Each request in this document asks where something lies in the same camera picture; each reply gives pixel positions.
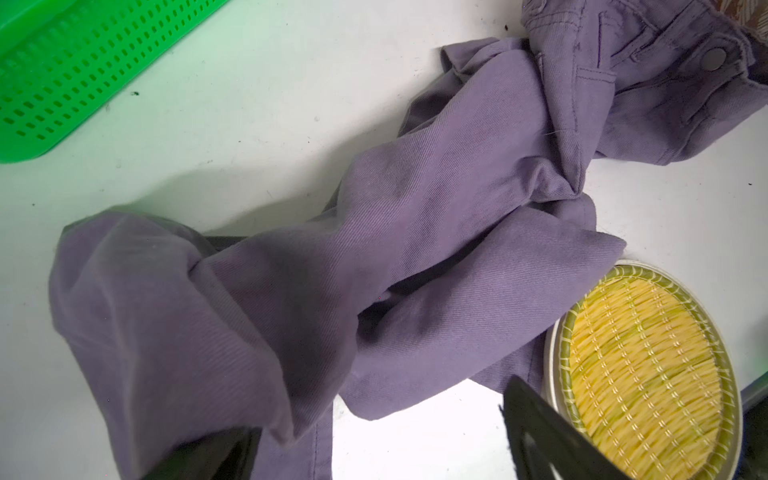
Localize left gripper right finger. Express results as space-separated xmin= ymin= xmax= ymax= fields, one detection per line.
xmin=502 ymin=376 xmax=628 ymax=480

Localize round yellow woven tray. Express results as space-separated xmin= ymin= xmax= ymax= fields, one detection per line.
xmin=543 ymin=260 xmax=743 ymax=479

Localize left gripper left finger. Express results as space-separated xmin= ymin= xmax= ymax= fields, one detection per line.
xmin=143 ymin=427 xmax=262 ymax=480

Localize green plastic basket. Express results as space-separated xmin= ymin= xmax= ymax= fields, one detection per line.
xmin=1 ymin=0 xmax=223 ymax=164

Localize purple trousers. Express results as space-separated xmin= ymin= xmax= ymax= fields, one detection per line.
xmin=49 ymin=1 xmax=767 ymax=479

